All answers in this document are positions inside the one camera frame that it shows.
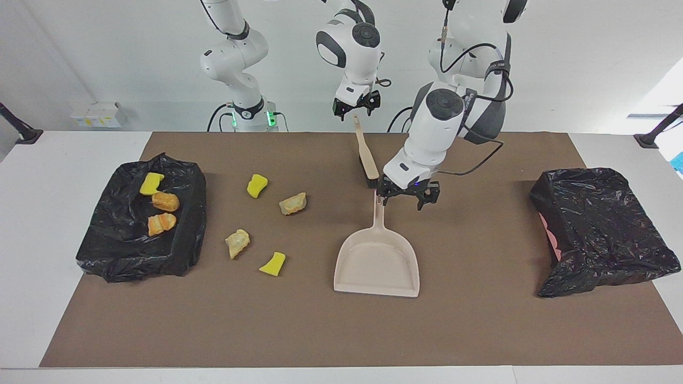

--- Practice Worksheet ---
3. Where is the brown table mat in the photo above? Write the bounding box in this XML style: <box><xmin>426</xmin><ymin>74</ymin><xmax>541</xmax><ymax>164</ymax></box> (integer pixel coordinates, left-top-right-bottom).
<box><xmin>40</xmin><ymin>131</ymin><xmax>683</xmax><ymax>369</ymax></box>

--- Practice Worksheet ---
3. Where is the striped croissant toy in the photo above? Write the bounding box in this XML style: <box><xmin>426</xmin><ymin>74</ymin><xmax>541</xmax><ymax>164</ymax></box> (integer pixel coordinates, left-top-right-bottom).
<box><xmin>147</xmin><ymin>212</ymin><xmax>177</xmax><ymax>237</ymax></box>

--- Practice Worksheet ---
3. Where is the yellow sponge piece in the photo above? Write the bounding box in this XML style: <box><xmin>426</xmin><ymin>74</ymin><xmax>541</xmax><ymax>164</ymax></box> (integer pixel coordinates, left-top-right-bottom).
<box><xmin>139</xmin><ymin>172</ymin><xmax>165</xmax><ymax>196</ymax></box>
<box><xmin>247</xmin><ymin>174</ymin><xmax>269</xmax><ymax>199</ymax></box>
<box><xmin>259</xmin><ymin>252</ymin><xmax>287</xmax><ymax>278</ymax></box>

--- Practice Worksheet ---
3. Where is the beige plastic dustpan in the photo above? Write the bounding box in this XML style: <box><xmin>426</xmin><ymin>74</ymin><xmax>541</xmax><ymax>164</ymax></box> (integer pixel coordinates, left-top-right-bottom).
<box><xmin>333</xmin><ymin>192</ymin><xmax>420</xmax><ymax>298</ymax></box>

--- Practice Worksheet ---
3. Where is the pale dumpling toy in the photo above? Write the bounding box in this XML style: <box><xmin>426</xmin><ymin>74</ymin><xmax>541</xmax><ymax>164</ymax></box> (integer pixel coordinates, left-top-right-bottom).
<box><xmin>225</xmin><ymin>229</ymin><xmax>251</xmax><ymax>260</ymax></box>
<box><xmin>279</xmin><ymin>192</ymin><xmax>308</xmax><ymax>216</ymax></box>

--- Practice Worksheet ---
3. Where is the brown croquette toy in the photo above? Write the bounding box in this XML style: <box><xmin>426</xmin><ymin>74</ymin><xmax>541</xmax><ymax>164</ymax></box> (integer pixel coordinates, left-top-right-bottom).
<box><xmin>152</xmin><ymin>191</ymin><xmax>180</xmax><ymax>212</ymax></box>

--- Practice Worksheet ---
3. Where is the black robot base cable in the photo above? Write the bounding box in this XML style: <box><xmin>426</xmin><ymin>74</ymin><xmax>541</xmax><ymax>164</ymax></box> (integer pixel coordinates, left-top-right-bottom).
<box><xmin>387</xmin><ymin>106</ymin><xmax>412</xmax><ymax>132</ymax></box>
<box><xmin>207</xmin><ymin>103</ymin><xmax>235</xmax><ymax>132</ymax></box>

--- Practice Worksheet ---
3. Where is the pink bin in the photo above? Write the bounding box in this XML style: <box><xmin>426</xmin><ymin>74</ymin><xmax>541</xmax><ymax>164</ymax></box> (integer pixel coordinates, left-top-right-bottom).
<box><xmin>539</xmin><ymin>212</ymin><xmax>562</xmax><ymax>263</ymax></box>

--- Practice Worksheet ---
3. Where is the beige hand brush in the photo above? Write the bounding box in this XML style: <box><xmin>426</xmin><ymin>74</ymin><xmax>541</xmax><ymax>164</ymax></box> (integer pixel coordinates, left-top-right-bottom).
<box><xmin>352</xmin><ymin>116</ymin><xmax>380</xmax><ymax>188</ymax></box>

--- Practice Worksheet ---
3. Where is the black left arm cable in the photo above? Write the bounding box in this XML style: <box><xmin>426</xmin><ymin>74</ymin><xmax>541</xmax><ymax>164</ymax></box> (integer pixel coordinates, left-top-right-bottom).
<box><xmin>438</xmin><ymin>5</ymin><xmax>515</xmax><ymax>178</ymax></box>

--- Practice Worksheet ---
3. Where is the black plastic trash bag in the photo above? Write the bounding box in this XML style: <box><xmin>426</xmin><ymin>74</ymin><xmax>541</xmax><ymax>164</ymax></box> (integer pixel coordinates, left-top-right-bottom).
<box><xmin>529</xmin><ymin>167</ymin><xmax>682</xmax><ymax>298</ymax></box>
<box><xmin>76</xmin><ymin>153</ymin><xmax>208</xmax><ymax>283</ymax></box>

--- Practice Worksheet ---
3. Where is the black camera stand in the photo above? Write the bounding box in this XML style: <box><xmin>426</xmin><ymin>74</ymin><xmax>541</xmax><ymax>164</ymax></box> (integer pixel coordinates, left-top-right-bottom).
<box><xmin>0</xmin><ymin>101</ymin><xmax>43</xmax><ymax>146</ymax></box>
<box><xmin>634</xmin><ymin>103</ymin><xmax>683</xmax><ymax>149</ymax></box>

